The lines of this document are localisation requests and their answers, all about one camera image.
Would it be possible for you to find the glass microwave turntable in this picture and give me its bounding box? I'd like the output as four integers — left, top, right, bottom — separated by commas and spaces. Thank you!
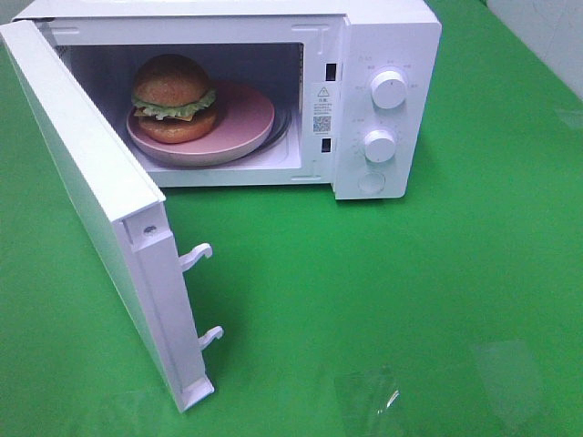
247, 105, 292, 158

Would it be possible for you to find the large white upper knob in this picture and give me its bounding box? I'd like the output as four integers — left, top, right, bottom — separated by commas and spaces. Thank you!
370, 68, 407, 109

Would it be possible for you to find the white microwave oven body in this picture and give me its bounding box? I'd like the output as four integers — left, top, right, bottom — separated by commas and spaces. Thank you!
10, 1, 442, 199

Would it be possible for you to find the round door release button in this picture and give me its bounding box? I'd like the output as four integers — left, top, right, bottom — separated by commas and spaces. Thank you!
358, 172, 386, 195

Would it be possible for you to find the small white lower knob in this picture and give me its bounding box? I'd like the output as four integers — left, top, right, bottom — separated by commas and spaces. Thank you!
363, 129, 396, 163

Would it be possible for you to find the pink plate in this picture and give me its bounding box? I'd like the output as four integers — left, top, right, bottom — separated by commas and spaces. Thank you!
126, 80, 275, 167

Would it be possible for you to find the burger with lettuce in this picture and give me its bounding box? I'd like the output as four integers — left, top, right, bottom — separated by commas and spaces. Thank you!
129, 54, 218, 144

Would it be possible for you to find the white microwave door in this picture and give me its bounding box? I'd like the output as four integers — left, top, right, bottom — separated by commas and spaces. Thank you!
1, 20, 223, 411

